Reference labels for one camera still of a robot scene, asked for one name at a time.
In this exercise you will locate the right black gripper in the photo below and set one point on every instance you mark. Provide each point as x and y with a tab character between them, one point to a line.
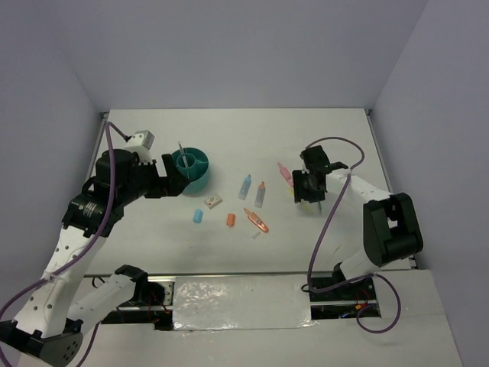
300	193

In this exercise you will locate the clear pen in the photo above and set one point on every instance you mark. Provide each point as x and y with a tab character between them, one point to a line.
183	155

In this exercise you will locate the silver foil cover plate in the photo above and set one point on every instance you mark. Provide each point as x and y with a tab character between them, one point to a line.
250	302

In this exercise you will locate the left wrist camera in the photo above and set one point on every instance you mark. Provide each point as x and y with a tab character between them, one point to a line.
140	139

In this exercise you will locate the blue marker cap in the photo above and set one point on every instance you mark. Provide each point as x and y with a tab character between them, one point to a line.
198	215

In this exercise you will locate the orange marker cap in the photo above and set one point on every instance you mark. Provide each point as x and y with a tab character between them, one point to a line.
230	221

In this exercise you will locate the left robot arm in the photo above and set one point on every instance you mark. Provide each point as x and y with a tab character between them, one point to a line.
51	325

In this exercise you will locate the yellow thin pen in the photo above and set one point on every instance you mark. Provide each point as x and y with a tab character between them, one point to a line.
304	205

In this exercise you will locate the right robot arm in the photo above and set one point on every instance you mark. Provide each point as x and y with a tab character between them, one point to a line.
390	228

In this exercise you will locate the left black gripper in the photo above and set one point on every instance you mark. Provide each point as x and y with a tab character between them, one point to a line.
172	185

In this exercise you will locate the teal round organizer container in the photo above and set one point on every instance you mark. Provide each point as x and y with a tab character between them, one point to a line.
197	170

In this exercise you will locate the orange utility cutter pen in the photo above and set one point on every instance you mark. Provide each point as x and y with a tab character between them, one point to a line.
256	220

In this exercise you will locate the white eraser box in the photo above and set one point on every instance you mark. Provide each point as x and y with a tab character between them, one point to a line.
213	201

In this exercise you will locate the blue highlighter marker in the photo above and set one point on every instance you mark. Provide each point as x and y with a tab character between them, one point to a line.
245	188

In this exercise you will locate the orange highlighter marker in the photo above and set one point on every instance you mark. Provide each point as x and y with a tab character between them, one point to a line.
259	199

